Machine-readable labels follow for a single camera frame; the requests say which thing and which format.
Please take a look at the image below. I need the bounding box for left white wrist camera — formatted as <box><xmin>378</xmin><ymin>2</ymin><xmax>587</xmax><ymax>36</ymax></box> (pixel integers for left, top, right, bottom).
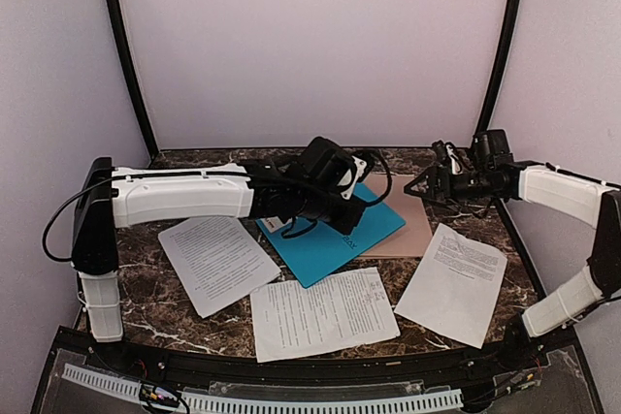
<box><xmin>337</xmin><ymin>150</ymin><xmax>375</xmax><ymax>200</ymax></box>

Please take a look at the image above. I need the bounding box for white slotted cable duct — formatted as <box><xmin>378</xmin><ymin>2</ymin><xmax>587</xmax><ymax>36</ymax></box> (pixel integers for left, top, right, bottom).
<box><xmin>61</xmin><ymin>363</ymin><xmax>465</xmax><ymax>414</ymax></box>

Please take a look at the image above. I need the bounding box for tan brown folder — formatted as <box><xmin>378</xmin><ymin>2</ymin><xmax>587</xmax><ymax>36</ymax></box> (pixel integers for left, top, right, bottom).
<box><xmin>362</xmin><ymin>175</ymin><xmax>432</xmax><ymax>259</ymax></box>

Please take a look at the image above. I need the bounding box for black front rail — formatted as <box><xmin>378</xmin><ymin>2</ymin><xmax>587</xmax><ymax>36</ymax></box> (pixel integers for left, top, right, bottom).
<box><xmin>44</xmin><ymin>327</ymin><xmax>598</xmax><ymax>411</ymax></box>

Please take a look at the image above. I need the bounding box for right black frame post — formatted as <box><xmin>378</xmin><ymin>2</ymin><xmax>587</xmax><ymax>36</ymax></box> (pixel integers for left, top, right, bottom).
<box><xmin>474</xmin><ymin>0</ymin><xmax>521</xmax><ymax>133</ymax></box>

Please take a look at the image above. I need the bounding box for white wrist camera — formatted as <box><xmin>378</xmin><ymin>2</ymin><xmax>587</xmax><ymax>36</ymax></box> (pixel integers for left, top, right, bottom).
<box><xmin>337</xmin><ymin>150</ymin><xmax>375</xmax><ymax>200</ymax></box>
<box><xmin>432</xmin><ymin>140</ymin><xmax>466</xmax><ymax>175</ymax></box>

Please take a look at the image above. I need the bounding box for printed paper sheet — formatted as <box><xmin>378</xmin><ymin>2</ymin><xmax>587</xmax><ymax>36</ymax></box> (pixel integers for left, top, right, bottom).
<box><xmin>250</xmin><ymin>267</ymin><xmax>401</xmax><ymax>364</ymax></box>
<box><xmin>158</xmin><ymin>217</ymin><xmax>280</xmax><ymax>318</ymax></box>
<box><xmin>394</xmin><ymin>224</ymin><xmax>507</xmax><ymax>349</ymax></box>

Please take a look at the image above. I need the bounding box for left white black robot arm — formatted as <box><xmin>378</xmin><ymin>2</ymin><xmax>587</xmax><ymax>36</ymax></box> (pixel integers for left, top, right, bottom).
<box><xmin>63</xmin><ymin>137</ymin><xmax>375</xmax><ymax>343</ymax></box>

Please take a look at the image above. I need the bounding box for black frame post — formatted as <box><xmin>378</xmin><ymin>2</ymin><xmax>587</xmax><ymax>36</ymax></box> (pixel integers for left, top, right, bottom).
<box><xmin>106</xmin><ymin>0</ymin><xmax>159</xmax><ymax>161</ymax></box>
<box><xmin>474</xmin><ymin>0</ymin><xmax>521</xmax><ymax>133</ymax></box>

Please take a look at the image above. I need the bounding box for left black frame post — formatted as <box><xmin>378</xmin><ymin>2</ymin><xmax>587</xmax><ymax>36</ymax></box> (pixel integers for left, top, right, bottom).
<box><xmin>106</xmin><ymin>0</ymin><xmax>159</xmax><ymax>161</ymax></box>

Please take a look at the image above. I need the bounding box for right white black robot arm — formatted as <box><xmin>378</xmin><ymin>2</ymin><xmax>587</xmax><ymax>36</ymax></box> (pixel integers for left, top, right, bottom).
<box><xmin>404</xmin><ymin>129</ymin><xmax>620</xmax><ymax>351</ymax></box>

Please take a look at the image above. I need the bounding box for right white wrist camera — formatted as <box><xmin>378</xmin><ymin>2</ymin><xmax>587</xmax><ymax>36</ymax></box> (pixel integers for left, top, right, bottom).
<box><xmin>432</xmin><ymin>140</ymin><xmax>466</xmax><ymax>175</ymax></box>

